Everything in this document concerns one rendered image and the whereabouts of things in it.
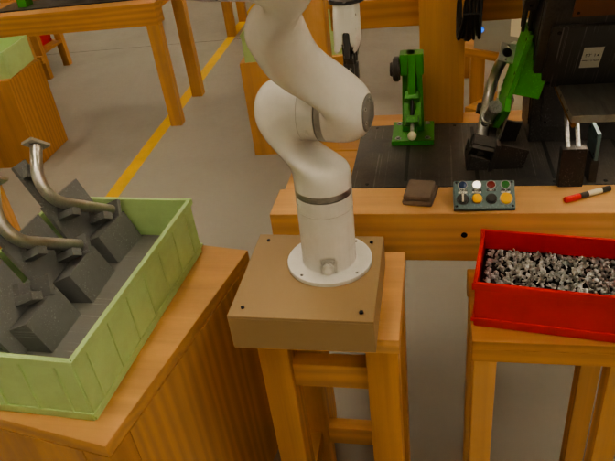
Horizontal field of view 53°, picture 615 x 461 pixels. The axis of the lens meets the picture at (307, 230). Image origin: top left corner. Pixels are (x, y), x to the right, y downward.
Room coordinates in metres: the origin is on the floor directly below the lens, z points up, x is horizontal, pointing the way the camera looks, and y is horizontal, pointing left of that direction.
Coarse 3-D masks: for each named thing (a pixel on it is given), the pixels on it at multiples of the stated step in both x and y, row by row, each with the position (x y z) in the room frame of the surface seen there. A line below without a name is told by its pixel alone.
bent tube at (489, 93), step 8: (504, 48) 1.61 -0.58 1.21; (512, 48) 1.60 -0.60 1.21; (504, 56) 1.59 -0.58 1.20; (512, 56) 1.59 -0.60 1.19; (496, 64) 1.63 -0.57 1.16; (504, 64) 1.62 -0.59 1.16; (496, 72) 1.65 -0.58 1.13; (488, 80) 1.67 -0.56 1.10; (496, 80) 1.66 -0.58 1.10; (488, 88) 1.66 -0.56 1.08; (488, 96) 1.64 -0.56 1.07; (488, 104) 1.63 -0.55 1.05; (480, 112) 1.62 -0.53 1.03; (480, 120) 1.60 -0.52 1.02; (480, 128) 1.58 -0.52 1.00; (488, 128) 1.58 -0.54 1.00
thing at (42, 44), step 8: (32, 40) 6.08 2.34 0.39; (40, 40) 6.13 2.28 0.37; (48, 40) 6.46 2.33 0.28; (56, 40) 6.49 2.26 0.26; (64, 40) 6.54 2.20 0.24; (40, 48) 6.08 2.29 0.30; (48, 48) 6.22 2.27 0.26; (64, 48) 6.50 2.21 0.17; (40, 56) 6.06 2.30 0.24; (64, 56) 6.50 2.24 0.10; (48, 64) 6.11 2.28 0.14; (64, 64) 6.51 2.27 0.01; (48, 72) 6.07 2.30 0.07
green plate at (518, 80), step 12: (528, 36) 1.50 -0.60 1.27; (516, 48) 1.59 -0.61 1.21; (528, 48) 1.50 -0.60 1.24; (516, 60) 1.54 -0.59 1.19; (528, 60) 1.51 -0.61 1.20; (516, 72) 1.50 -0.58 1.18; (528, 72) 1.51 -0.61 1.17; (504, 84) 1.59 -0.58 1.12; (516, 84) 1.52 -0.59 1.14; (528, 84) 1.51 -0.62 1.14; (540, 84) 1.50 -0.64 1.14; (504, 96) 1.54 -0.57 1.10; (528, 96) 1.51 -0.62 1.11
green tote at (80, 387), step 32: (160, 224) 1.49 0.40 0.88; (192, 224) 1.45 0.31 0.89; (0, 256) 1.32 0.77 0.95; (160, 256) 1.26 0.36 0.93; (192, 256) 1.41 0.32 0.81; (128, 288) 1.11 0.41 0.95; (160, 288) 1.23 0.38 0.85; (128, 320) 1.08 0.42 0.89; (0, 352) 0.94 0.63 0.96; (96, 352) 0.96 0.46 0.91; (128, 352) 1.05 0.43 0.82; (0, 384) 0.95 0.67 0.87; (32, 384) 0.92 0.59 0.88; (64, 384) 0.90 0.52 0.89; (96, 384) 0.93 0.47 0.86; (64, 416) 0.91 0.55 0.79; (96, 416) 0.89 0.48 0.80
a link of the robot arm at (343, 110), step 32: (224, 0) 0.91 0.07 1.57; (256, 0) 0.88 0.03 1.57; (288, 0) 0.86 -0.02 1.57; (256, 32) 0.95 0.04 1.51; (288, 32) 0.93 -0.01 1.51; (288, 64) 0.97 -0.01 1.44; (320, 64) 1.03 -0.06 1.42; (320, 96) 1.02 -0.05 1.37; (352, 96) 1.06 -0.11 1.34; (320, 128) 1.07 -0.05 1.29; (352, 128) 1.05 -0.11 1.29
